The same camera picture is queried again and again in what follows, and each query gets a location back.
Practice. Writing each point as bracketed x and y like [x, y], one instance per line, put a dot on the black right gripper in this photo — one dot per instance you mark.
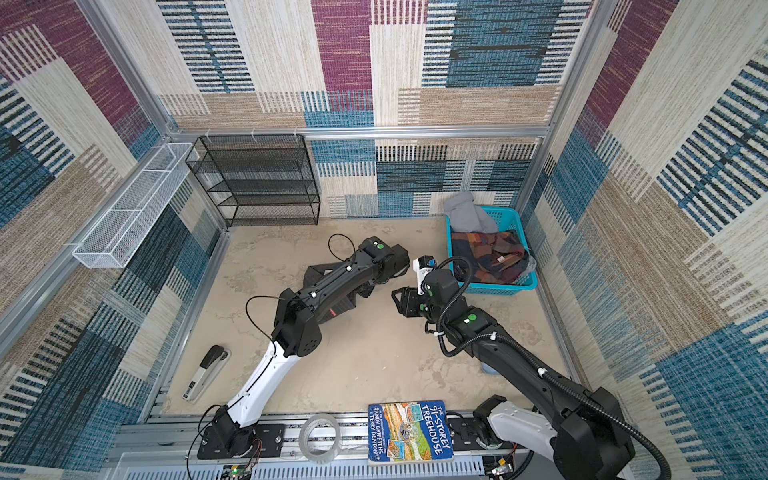
[407, 306]

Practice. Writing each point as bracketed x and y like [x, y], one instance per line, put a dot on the dark grey pinstripe shirt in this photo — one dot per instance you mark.
[336, 289]

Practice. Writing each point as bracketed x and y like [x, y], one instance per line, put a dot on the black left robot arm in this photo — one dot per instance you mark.
[231, 432]

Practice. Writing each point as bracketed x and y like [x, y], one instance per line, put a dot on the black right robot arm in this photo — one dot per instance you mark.
[581, 431]

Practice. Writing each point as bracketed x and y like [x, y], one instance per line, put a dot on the plaid red brown shirt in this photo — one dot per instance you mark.
[496, 258]

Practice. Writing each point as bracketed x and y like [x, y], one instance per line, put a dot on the light grey shirt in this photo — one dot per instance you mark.
[468, 213]

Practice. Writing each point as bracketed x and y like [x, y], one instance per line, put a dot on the blue oval case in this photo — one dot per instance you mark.
[488, 369]

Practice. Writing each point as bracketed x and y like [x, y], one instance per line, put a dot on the treehouse paperback book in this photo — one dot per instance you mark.
[408, 432]

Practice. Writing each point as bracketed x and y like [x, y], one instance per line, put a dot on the clear tape roll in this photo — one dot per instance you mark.
[320, 438]

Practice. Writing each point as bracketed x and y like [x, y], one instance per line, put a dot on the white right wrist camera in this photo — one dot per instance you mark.
[422, 266]

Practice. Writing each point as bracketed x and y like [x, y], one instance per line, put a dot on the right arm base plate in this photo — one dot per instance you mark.
[470, 434]

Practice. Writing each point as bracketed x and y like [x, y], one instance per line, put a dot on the black wire shelf rack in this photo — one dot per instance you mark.
[257, 180]

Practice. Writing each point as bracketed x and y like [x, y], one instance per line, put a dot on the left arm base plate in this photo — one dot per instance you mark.
[261, 440]

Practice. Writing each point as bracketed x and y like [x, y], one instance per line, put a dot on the white wire mesh tray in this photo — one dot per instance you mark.
[114, 239]

